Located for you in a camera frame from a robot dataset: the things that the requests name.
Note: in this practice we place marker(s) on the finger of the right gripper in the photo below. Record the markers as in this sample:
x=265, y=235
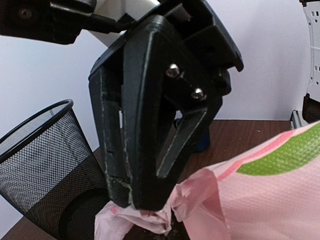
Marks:
x=105, y=94
x=168, y=102

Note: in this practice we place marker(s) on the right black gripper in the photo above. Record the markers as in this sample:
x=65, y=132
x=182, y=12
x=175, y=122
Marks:
x=199, y=26

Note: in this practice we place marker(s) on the pink plastic trash bag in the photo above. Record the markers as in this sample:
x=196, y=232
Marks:
x=271, y=192

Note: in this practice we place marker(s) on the black mesh trash bin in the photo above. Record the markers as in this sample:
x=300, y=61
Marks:
x=49, y=173

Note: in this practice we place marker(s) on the dark blue cup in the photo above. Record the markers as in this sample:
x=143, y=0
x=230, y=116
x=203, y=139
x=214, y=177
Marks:
x=205, y=141

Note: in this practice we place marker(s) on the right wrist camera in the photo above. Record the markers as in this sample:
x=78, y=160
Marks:
x=61, y=21

